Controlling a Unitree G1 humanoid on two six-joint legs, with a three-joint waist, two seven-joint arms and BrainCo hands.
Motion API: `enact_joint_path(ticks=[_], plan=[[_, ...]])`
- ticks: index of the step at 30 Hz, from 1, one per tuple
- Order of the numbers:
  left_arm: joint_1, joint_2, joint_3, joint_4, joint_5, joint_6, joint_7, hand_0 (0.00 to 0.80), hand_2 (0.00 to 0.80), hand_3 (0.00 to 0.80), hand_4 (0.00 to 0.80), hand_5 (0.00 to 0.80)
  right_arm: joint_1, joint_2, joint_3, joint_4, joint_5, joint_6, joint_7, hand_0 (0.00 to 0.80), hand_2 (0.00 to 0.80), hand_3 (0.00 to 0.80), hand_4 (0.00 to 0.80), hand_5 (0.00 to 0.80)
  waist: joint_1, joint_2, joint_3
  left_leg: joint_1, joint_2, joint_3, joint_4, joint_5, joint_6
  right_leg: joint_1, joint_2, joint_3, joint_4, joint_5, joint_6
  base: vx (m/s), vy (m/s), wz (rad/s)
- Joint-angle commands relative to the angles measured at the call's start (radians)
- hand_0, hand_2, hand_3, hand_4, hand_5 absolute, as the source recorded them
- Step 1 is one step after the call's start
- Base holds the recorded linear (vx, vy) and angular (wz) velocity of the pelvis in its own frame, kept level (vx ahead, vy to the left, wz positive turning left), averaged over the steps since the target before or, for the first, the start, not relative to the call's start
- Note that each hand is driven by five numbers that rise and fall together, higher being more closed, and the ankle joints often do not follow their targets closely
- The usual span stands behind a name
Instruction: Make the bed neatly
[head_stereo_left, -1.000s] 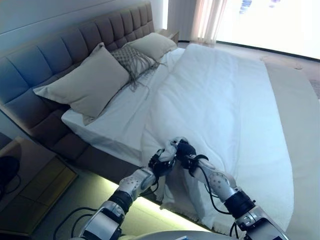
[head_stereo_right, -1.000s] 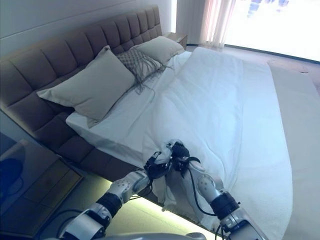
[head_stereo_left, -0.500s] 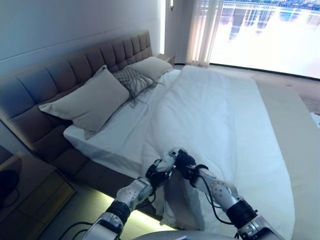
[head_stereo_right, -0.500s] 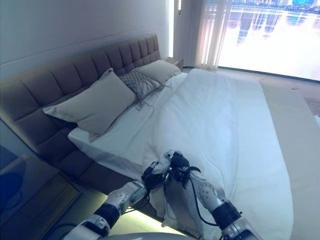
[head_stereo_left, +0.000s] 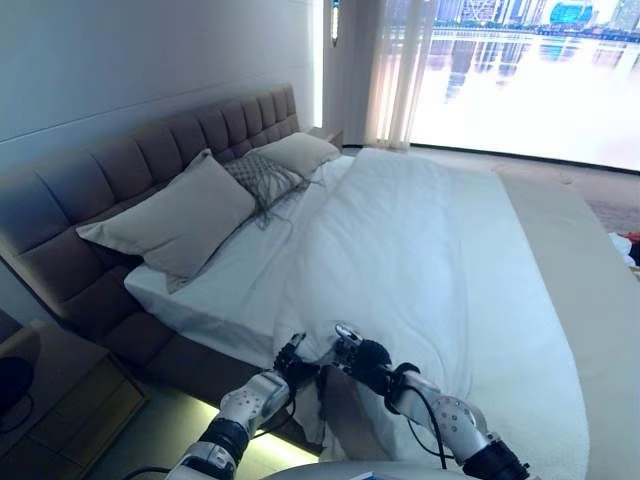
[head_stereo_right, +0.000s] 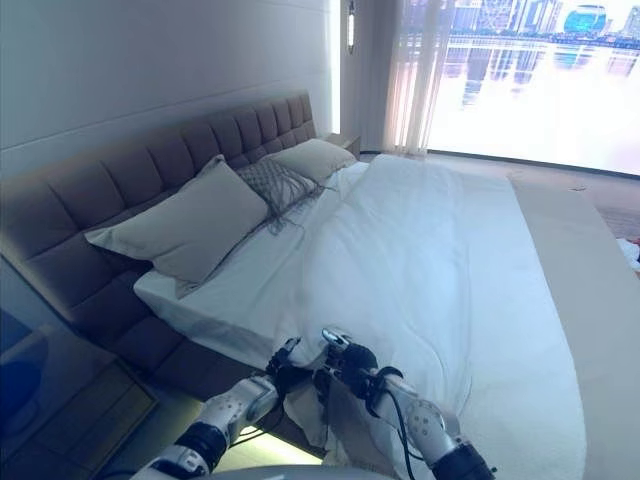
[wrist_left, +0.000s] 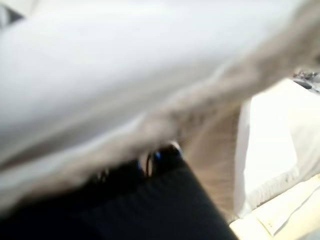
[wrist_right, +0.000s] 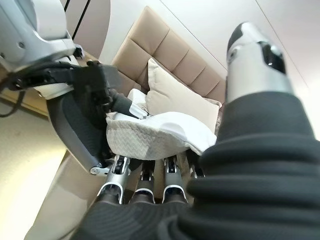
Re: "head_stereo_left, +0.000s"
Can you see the large beige pillow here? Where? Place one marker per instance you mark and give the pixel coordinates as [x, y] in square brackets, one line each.
[185, 225]

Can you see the slim wall light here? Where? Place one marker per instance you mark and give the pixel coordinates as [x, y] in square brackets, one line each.
[334, 25]

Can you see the sheer beige curtain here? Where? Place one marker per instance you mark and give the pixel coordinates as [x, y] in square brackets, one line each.
[400, 75]

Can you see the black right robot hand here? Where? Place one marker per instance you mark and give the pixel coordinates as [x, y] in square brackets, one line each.
[367, 360]

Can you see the white fitted mattress sheet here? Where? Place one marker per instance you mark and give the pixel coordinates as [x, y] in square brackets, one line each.
[220, 280]

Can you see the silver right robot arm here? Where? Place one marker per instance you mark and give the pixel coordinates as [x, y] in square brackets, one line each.
[460, 415]

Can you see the black round device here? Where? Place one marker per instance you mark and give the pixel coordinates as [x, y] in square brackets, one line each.
[15, 385]

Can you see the white duvet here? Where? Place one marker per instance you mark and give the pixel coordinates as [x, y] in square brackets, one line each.
[425, 260]

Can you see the small beige pillow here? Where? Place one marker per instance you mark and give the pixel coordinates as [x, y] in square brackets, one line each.
[300, 150]

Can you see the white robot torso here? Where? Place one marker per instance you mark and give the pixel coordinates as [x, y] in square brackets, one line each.
[370, 472]

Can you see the brown tufted headboard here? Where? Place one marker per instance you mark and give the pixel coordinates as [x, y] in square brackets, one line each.
[100, 190]

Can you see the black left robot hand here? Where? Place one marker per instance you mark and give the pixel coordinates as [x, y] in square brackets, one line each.
[292, 360]

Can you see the wooden drawer nightstand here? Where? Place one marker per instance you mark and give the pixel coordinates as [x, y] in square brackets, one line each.
[75, 400]

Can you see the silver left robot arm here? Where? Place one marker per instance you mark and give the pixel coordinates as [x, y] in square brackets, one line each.
[245, 405]

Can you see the small wooden nightstand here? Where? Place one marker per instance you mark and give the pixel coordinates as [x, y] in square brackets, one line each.
[327, 136]

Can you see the brown upholstered bed frame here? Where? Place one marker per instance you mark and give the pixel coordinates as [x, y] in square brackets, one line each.
[130, 330]

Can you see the cardboard box with clothes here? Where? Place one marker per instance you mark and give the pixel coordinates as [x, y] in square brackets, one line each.
[631, 247]

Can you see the grey tasselled cushion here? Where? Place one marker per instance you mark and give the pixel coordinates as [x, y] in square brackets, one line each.
[262, 175]

